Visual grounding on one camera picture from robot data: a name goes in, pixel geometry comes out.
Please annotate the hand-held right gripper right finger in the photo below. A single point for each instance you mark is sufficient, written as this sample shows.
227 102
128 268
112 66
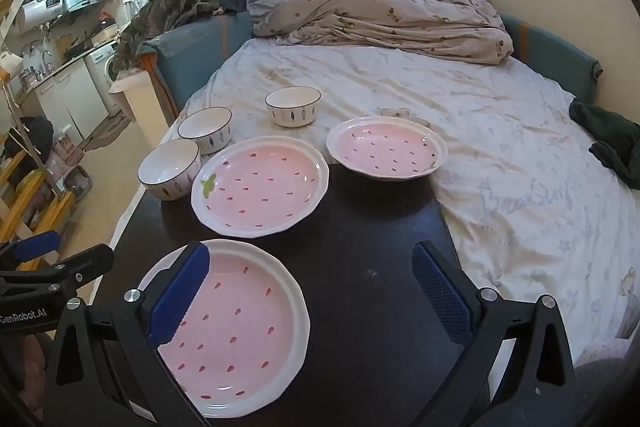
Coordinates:
442 302

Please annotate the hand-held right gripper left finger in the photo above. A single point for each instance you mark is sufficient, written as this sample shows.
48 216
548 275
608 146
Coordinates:
180 297

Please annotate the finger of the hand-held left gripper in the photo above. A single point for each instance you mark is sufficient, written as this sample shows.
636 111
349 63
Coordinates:
80 264
37 244

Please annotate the pink strawberry plate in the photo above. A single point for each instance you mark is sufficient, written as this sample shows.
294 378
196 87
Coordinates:
385 147
240 332
265 187

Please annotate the white leaf-print bowl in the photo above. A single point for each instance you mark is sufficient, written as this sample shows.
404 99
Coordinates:
292 104
167 167
205 127

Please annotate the yellow rack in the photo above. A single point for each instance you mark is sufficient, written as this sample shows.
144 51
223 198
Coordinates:
30 207

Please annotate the grey plastic bin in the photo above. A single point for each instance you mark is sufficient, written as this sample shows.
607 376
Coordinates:
79 182

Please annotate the dark brown mat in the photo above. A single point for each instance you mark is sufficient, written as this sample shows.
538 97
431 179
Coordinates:
370 232

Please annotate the black bag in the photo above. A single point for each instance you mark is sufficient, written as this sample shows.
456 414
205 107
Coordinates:
35 132

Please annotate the patterned floor rug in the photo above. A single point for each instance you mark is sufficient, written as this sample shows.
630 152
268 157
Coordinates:
107 132

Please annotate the white kitchen base cabinet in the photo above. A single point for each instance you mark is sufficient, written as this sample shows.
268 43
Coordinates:
70 97

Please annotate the white nightstand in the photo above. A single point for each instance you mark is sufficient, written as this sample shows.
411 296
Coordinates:
142 107

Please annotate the white printed bed sheet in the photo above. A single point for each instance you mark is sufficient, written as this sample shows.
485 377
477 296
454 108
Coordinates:
500 132

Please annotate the white washing machine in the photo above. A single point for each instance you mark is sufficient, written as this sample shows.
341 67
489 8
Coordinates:
107 67

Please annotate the dark green cloth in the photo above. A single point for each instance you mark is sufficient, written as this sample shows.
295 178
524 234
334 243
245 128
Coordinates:
610 142

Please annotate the white water heater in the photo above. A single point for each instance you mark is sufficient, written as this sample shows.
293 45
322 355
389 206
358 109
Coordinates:
40 9

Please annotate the camouflage cloth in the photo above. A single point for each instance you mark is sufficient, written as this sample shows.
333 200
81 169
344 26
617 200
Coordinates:
160 14

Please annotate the beige floral duvet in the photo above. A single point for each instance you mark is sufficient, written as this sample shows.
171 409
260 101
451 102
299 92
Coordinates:
380 7

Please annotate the teal bed frame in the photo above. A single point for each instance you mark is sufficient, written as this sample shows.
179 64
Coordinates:
190 57

